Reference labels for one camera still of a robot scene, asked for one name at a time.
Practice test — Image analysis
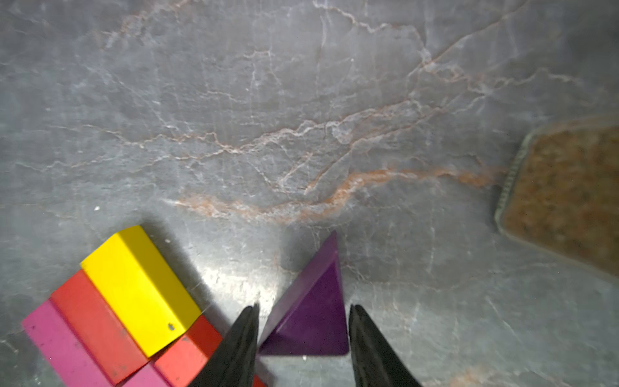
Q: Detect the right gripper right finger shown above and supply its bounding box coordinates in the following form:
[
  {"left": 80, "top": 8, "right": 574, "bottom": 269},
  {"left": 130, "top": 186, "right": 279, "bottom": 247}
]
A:
[{"left": 348, "top": 305, "right": 421, "bottom": 387}]

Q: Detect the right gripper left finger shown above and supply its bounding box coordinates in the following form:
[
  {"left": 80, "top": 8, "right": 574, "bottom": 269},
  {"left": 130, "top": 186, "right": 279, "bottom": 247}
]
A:
[{"left": 190, "top": 304, "right": 260, "bottom": 387}]

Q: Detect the red block front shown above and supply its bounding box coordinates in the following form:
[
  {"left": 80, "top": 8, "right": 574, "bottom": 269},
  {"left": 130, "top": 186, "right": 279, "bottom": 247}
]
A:
[{"left": 152, "top": 316, "right": 265, "bottom": 386}]

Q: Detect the red block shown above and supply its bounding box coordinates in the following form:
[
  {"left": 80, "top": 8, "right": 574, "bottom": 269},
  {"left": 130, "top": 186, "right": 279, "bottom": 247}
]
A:
[
  {"left": 152, "top": 316, "right": 265, "bottom": 386},
  {"left": 51, "top": 270, "right": 148, "bottom": 386}
]

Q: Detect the purple triangle block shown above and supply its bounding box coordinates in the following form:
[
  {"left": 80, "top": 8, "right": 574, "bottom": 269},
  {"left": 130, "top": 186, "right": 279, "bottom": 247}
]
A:
[{"left": 258, "top": 232, "right": 349, "bottom": 356}]

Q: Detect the yellow block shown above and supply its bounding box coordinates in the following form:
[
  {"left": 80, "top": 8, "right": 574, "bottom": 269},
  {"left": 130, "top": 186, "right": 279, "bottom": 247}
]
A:
[{"left": 81, "top": 225, "right": 201, "bottom": 357}]

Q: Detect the magenta block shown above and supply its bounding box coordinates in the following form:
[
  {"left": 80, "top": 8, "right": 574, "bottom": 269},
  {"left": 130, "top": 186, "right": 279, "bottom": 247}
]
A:
[
  {"left": 123, "top": 363, "right": 169, "bottom": 387},
  {"left": 22, "top": 300, "right": 113, "bottom": 387}
]

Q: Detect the glass jar tan spice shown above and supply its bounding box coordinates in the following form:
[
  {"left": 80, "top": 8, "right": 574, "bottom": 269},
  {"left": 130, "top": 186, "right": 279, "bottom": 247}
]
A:
[{"left": 494, "top": 114, "right": 618, "bottom": 281}]

